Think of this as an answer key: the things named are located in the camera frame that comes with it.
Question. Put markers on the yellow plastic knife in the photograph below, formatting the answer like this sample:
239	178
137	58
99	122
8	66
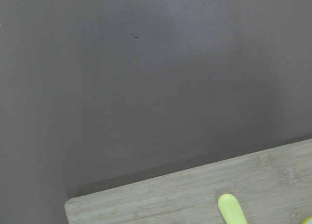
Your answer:
230	209

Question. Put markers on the wooden cutting board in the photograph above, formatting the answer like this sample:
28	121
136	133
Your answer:
273	186

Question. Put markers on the lemon slice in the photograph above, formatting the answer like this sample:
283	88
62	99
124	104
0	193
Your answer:
307	220

